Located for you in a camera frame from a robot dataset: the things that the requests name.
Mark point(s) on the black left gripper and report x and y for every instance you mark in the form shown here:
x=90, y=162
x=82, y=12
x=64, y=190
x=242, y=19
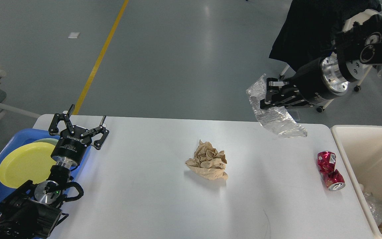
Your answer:
x=71, y=146

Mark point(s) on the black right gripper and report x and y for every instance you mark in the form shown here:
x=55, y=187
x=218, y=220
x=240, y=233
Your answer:
x=317, y=81

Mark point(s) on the clear plastic wrap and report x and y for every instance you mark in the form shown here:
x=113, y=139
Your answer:
x=276, y=120

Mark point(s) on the yellow plastic plate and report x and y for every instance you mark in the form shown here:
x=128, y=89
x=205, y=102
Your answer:
x=28, y=162

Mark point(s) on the crushed red can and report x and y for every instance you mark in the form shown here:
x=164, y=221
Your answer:
x=332, y=178

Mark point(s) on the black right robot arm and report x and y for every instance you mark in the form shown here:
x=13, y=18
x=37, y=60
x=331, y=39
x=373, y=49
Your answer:
x=370, y=46

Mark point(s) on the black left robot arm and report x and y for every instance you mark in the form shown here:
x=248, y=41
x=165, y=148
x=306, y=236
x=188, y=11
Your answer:
x=35, y=209

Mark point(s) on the clear floor plate right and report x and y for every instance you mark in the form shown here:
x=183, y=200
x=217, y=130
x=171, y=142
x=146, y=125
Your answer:
x=295, y=115

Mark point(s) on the black jacket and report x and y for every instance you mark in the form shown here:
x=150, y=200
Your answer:
x=310, y=27

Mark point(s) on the cream plastic bin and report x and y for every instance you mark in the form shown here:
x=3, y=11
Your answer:
x=360, y=147

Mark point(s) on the blue plastic tray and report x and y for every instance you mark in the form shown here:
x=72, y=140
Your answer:
x=21, y=138

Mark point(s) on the white office chair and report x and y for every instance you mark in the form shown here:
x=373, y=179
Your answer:
x=360, y=23

